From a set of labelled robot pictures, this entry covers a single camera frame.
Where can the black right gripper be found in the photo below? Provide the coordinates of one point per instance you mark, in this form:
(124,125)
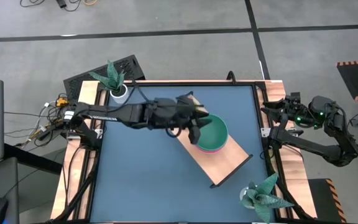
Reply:
(297,112)

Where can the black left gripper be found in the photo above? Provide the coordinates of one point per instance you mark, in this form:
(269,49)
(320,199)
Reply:
(169,113)

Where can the teal large bowl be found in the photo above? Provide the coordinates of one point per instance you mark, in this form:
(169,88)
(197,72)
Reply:
(214,135)

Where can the pink large bowl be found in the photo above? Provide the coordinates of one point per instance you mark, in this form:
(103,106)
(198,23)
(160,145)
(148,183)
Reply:
(211,151)

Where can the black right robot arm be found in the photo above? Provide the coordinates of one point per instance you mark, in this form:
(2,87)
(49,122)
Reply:
(322,149)

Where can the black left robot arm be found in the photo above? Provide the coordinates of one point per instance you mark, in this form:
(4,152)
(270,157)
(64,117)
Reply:
(110,113)

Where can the black hazard-striped floor mat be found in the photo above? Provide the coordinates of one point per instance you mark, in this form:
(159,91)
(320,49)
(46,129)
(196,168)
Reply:
(322,199)
(357,79)

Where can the snake plant in white pot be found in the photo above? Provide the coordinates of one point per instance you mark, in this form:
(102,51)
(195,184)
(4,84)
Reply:
(113,77)
(263,196)

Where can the black power strip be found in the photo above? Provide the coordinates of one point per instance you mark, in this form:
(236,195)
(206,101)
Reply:
(53,129)

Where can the black power adapter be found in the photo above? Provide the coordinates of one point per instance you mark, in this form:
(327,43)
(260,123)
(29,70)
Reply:
(61,3)

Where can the wooden shelf with black frame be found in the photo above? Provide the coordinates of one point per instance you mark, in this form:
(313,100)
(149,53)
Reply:
(225,158)

